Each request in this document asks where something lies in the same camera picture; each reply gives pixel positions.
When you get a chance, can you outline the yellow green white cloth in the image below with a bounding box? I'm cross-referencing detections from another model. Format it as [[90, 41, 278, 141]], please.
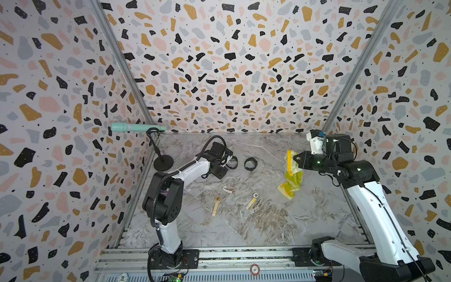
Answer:
[[277, 150, 303, 200]]

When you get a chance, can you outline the black digital watch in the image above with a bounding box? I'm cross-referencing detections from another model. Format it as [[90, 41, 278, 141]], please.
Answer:
[[244, 157, 258, 171]]

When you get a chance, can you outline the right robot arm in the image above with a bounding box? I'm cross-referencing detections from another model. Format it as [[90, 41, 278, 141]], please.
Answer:
[[291, 130, 436, 282]]

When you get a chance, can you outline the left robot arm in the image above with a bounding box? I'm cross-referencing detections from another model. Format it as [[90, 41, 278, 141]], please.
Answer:
[[142, 135, 233, 269]]

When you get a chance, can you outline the black microphone stand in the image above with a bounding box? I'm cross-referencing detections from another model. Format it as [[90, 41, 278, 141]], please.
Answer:
[[146, 127, 174, 172]]

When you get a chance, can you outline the red white round sticker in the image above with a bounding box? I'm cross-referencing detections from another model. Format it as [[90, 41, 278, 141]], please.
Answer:
[[250, 264, 260, 276]]

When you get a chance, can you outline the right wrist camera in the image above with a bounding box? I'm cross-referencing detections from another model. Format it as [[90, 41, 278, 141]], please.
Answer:
[[306, 129, 324, 155]]

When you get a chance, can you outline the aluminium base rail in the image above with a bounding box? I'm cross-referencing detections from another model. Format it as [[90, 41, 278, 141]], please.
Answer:
[[93, 244, 367, 282]]

